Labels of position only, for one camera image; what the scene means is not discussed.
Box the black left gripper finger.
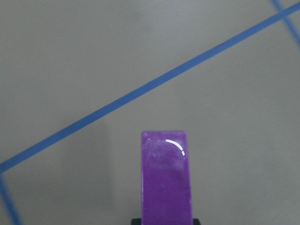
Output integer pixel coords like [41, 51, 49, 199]
[130, 217, 201, 225]

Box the purple trapezoid block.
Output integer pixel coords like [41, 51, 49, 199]
[141, 131, 193, 225]

